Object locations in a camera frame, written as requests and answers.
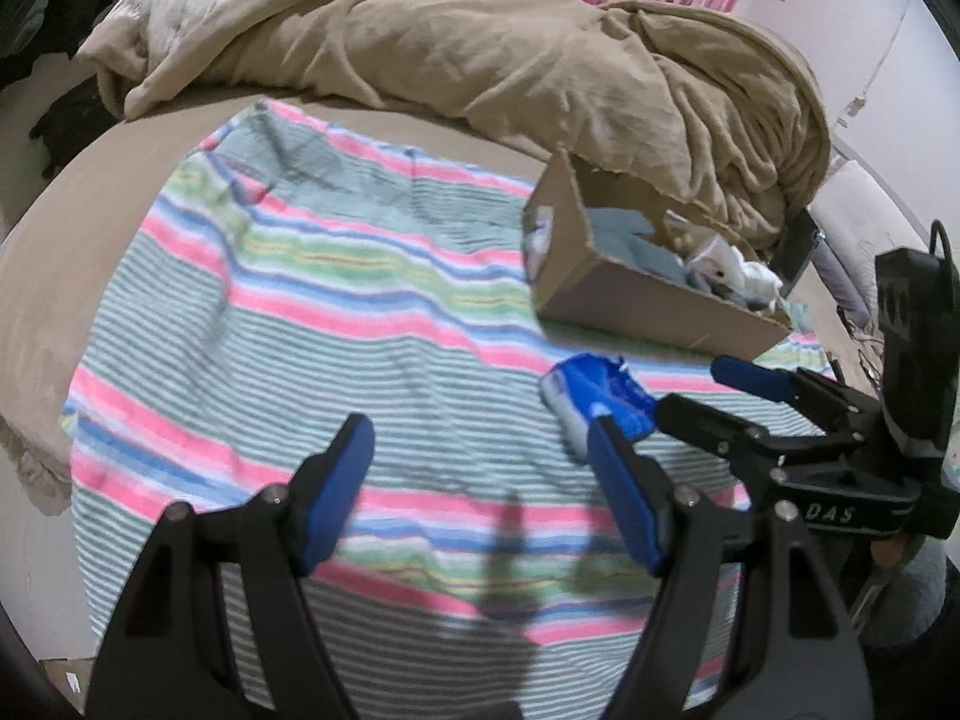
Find clear bag with snacks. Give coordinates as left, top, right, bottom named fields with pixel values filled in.
left=523, top=205, right=555, bottom=283

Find striped colourful bed cloth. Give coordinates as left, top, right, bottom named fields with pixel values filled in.
left=64, top=101, right=809, bottom=718

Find white sock pair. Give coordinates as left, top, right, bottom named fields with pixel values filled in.
left=685, top=234, right=782, bottom=312

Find beige fleece blanket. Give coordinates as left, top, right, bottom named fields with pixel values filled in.
left=80, top=0, right=832, bottom=250

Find grey knitted gloves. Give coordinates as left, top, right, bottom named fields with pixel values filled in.
left=586, top=206, right=686, bottom=284

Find blue tissue pack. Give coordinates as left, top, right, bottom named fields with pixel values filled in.
left=540, top=353, right=658, bottom=463

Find brown cardboard box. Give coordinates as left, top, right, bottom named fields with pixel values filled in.
left=524, top=149, right=791, bottom=359

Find right hand in grey glove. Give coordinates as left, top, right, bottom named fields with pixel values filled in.
left=851, top=536, right=947, bottom=647

